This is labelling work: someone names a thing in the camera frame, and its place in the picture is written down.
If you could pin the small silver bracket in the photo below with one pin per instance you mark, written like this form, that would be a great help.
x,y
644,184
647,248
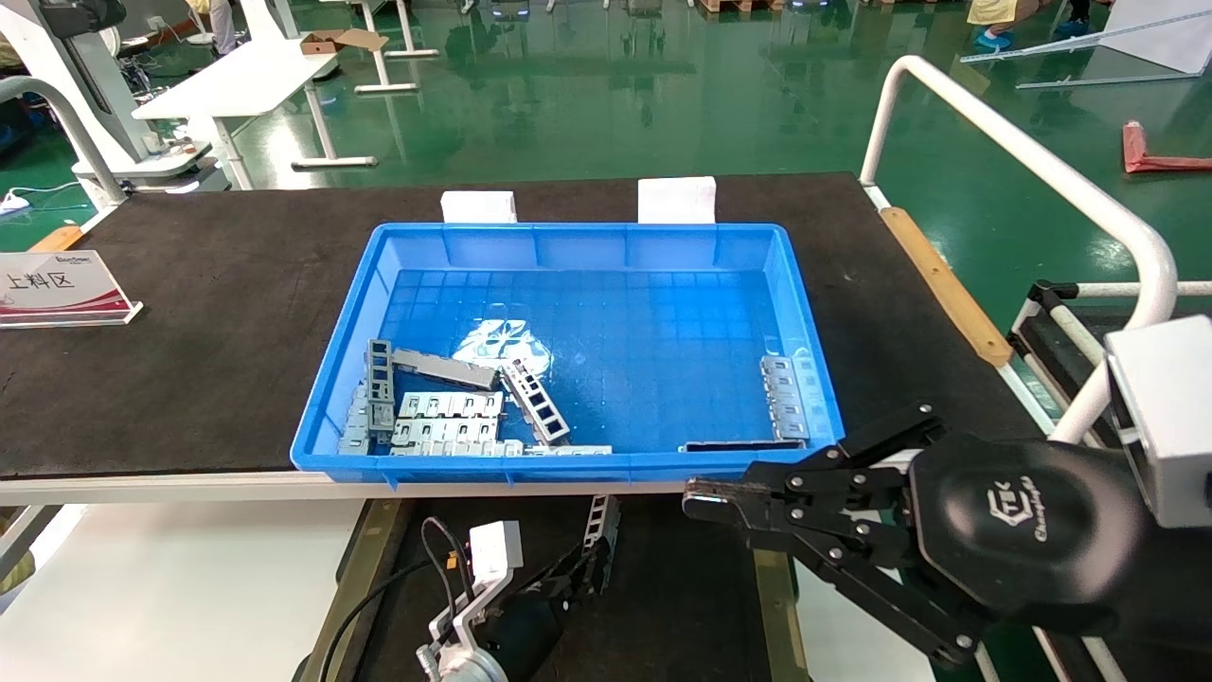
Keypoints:
x,y
355,426

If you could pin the person in blue shoes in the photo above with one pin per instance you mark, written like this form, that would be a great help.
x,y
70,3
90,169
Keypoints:
x,y
994,19

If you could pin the black white cart frame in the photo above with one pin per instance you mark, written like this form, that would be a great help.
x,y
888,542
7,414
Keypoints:
x,y
1060,327

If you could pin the silver camera mount bracket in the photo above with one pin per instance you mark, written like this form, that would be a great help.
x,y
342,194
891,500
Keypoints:
x,y
469,611

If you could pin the white board with metal profile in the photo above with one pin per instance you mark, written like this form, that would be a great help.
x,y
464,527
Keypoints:
x,y
1165,38

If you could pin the open cardboard box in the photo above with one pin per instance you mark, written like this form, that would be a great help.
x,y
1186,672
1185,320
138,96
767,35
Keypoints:
x,y
331,42

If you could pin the light grey left wrist camera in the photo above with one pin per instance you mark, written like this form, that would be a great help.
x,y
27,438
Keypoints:
x,y
495,551

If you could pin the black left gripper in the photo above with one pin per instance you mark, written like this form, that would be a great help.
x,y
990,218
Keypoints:
x,y
521,630

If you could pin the black tray with brass rails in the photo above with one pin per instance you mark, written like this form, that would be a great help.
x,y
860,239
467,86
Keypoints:
x,y
682,587

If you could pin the white tubular railing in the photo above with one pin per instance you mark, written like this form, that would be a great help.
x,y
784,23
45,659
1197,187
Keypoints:
x,y
1042,161

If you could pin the white table leg frame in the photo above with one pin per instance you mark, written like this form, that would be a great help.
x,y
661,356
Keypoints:
x,y
383,66

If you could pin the white paper label right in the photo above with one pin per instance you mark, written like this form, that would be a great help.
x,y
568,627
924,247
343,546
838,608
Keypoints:
x,y
676,201

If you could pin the grey curved tube rail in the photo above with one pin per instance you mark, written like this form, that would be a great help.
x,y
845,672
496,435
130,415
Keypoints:
x,y
66,118

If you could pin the long thin silver metal strip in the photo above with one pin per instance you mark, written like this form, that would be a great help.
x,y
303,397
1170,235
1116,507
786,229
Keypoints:
x,y
511,450

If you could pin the white red sign placard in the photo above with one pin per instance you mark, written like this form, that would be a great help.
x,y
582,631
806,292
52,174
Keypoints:
x,y
57,289

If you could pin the white paper label left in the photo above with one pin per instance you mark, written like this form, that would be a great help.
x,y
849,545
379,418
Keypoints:
x,y
478,208

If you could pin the flat grey metal plate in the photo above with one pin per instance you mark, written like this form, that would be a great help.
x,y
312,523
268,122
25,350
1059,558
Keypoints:
x,y
445,369

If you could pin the grey ladder-shaped metal part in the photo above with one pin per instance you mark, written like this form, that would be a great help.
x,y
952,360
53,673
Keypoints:
x,y
381,379

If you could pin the light grey wrist camera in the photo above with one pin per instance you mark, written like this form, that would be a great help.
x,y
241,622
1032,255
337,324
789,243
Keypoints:
x,y
495,551
1169,417

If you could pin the light grey right wrist camera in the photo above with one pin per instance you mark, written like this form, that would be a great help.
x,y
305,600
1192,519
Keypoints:
x,y
1169,417

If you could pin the short wooden block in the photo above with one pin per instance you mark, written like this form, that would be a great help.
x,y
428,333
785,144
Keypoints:
x,y
57,239

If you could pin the silver notched metal bracket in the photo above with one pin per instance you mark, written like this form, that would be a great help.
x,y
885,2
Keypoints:
x,y
786,398

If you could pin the silver metal part rectangular holes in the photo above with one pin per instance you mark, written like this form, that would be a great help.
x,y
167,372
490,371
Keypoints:
x,y
535,403
601,521

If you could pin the white machine stand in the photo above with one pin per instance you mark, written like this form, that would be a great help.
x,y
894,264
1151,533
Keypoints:
x,y
85,85

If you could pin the white paper label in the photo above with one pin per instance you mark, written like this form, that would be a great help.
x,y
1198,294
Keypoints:
x,y
676,201
478,208

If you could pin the blue plastic bin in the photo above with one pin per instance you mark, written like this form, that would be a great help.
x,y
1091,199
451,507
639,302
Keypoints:
x,y
615,284

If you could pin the white desk with legs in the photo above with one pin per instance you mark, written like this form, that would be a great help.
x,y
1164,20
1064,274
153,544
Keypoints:
x,y
241,80

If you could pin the red angled object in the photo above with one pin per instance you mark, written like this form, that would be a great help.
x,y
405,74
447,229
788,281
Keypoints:
x,y
1141,156

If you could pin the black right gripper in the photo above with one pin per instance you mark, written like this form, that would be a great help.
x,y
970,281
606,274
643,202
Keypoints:
x,y
1023,530

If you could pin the long wooden strip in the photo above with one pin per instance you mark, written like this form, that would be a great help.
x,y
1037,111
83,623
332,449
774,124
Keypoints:
x,y
942,284

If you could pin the silver slotted metal bracket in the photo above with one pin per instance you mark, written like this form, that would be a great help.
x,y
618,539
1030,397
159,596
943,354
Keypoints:
x,y
450,405
445,431

